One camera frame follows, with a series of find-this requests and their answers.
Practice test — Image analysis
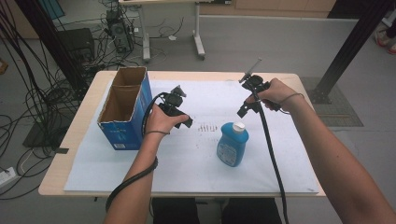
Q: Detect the person's right hand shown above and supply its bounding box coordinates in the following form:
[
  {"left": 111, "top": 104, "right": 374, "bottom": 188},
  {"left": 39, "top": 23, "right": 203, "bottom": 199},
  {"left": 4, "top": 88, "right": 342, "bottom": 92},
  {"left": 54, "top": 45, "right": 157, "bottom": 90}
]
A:
[{"left": 245, "top": 77, "right": 302, "bottom": 112}]

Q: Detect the blue bottle with white cap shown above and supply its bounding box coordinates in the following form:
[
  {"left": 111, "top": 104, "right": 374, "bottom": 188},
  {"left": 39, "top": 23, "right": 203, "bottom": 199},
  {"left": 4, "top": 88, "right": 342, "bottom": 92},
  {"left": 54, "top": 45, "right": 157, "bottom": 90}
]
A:
[{"left": 216, "top": 121, "right": 250, "bottom": 168}]

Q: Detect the computer tower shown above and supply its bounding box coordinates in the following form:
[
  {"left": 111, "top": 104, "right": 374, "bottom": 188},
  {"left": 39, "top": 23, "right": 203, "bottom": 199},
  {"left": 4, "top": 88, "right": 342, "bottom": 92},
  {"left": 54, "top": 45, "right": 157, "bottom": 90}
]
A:
[{"left": 106, "top": 8, "right": 134, "bottom": 54}]

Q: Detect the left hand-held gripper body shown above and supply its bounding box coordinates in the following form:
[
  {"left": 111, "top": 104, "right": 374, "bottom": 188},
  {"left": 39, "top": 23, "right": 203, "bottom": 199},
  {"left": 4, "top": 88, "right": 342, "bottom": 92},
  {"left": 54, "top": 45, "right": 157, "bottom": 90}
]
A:
[{"left": 157, "top": 84, "right": 188, "bottom": 119}]

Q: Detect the left hand-held gripper cable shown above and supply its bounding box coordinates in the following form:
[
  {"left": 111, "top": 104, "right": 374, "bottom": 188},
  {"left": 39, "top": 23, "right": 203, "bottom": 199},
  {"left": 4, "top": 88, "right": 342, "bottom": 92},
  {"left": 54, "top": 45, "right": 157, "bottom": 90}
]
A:
[{"left": 105, "top": 91, "right": 169, "bottom": 213}]

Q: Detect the thin black cable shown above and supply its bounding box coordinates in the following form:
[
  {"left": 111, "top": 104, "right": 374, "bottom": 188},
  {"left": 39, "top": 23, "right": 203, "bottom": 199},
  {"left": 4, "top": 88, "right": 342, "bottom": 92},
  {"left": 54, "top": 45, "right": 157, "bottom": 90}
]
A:
[{"left": 148, "top": 16, "right": 185, "bottom": 40}]

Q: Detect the person's left leg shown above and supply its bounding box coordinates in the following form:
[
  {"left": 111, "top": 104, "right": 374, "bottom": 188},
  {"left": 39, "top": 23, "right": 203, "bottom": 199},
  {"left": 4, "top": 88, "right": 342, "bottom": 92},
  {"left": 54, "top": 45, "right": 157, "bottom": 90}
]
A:
[{"left": 151, "top": 197, "right": 200, "bottom": 224}]

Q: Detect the white power strip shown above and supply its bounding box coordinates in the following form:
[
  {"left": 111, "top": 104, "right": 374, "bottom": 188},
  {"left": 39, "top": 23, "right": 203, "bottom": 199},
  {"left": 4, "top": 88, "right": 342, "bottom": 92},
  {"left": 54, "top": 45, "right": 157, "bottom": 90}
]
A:
[{"left": 0, "top": 166, "right": 17, "bottom": 188}]

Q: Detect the person's left hand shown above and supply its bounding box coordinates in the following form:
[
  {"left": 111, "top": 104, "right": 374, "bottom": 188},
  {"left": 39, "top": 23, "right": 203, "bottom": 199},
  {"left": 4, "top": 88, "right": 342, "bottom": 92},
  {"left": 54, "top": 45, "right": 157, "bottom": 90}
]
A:
[{"left": 144, "top": 104, "right": 191, "bottom": 136}]

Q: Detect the grey gridded floor mat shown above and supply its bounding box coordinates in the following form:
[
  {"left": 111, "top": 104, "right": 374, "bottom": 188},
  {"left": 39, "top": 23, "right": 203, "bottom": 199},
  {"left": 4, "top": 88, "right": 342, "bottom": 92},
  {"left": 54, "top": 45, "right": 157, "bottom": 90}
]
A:
[{"left": 300, "top": 77, "right": 364, "bottom": 128}]

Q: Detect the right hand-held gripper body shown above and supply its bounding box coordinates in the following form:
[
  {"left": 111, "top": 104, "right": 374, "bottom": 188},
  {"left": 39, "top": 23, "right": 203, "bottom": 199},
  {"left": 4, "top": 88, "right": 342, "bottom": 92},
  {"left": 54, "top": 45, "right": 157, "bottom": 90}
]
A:
[{"left": 238, "top": 57, "right": 271, "bottom": 115}]

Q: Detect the black stand base plate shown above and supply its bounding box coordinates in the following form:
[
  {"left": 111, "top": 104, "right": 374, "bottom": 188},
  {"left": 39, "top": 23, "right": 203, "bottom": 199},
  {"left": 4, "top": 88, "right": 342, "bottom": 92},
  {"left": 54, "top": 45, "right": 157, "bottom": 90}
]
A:
[{"left": 21, "top": 102, "right": 78, "bottom": 149}]

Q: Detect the person's right leg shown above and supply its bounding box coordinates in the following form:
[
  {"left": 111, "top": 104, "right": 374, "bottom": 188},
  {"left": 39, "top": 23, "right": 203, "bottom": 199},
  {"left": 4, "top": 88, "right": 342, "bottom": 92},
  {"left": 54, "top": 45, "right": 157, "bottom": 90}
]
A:
[{"left": 221, "top": 198, "right": 283, "bottom": 224}]

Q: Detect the blue cardboard box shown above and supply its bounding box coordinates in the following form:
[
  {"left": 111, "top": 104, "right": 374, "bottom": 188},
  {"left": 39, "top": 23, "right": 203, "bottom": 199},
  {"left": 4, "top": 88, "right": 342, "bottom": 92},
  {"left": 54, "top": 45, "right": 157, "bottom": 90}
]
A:
[{"left": 96, "top": 65, "right": 153, "bottom": 151}]

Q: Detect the black case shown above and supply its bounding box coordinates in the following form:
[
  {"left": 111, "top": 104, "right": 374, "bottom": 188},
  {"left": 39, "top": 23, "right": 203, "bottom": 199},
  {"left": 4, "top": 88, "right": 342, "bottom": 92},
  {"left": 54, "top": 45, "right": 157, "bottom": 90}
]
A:
[{"left": 57, "top": 27, "right": 96, "bottom": 63}]

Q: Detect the right hand-held gripper cable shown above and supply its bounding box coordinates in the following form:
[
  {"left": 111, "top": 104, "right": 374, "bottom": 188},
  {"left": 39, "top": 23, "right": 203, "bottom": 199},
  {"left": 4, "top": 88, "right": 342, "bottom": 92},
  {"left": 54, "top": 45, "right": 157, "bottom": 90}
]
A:
[{"left": 253, "top": 90, "right": 290, "bottom": 224}]

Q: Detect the black metal stand post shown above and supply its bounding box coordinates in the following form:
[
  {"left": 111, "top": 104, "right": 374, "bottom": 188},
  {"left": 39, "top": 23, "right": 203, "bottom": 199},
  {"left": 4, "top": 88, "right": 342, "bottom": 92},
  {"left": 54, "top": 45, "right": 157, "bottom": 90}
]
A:
[
  {"left": 306, "top": 0, "right": 396, "bottom": 105},
  {"left": 13, "top": 0, "right": 92, "bottom": 94}
]

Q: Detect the thin band on right wrist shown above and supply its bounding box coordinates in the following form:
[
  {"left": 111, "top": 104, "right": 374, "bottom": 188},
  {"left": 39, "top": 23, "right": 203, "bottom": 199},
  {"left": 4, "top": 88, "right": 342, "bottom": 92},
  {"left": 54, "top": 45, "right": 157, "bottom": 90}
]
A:
[{"left": 278, "top": 92, "right": 305, "bottom": 115}]

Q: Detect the person's leg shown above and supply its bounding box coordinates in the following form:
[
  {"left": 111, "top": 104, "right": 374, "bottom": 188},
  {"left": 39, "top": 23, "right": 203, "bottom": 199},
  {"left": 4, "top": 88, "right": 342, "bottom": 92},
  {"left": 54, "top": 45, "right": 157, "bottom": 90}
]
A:
[
  {"left": 221, "top": 198, "right": 283, "bottom": 224},
  {"left": 151, "top": 197, "right": 200, "bottom": 224}
]

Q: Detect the teal panel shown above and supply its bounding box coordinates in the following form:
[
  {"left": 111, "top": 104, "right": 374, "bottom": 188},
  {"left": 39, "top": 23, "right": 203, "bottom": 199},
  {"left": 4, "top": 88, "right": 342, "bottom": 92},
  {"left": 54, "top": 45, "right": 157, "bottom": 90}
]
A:
[{"left": 38, "top": 0, "right": 65, "bottom": 20}]

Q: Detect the bundle of black cables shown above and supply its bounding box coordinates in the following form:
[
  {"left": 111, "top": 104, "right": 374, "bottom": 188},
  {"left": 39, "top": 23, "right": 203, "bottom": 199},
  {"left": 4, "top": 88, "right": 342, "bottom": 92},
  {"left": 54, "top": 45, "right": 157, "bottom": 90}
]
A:
[{"left": 0, "top": 0, "right": 94, "bottom": 200}]

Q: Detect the wooden cabinet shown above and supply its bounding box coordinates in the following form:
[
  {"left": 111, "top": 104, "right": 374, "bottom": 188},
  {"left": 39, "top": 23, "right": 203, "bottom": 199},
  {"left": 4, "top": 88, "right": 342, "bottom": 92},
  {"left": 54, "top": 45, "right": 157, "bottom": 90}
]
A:
[{"left": 199, "top": 0, "right": 338, "bottom": 19}]

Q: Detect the hand-held gripper cable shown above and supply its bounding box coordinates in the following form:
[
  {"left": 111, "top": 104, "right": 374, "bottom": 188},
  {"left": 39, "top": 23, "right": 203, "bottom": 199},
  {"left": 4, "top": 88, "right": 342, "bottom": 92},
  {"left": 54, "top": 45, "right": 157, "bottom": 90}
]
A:
[
  {"left": 105, "top": 91, "right": 169, "bottom": 213},
  {"left": 253, "top": 90, "right": 290, "bottom": 224}
]

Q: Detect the white paper sheet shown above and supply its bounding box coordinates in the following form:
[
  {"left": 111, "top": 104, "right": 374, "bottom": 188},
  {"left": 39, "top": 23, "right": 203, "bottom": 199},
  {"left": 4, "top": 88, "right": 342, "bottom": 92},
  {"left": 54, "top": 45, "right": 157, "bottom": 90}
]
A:
[{"left": 64, "top": 78, "right": 320, "bottom": 194}]

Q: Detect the white desk with legs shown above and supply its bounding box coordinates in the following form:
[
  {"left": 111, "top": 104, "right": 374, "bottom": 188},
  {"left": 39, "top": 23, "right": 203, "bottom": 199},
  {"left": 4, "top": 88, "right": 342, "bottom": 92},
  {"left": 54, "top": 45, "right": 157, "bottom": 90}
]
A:
[{"left": 119, "top": 0, "right": 233, "bottom": 62}]

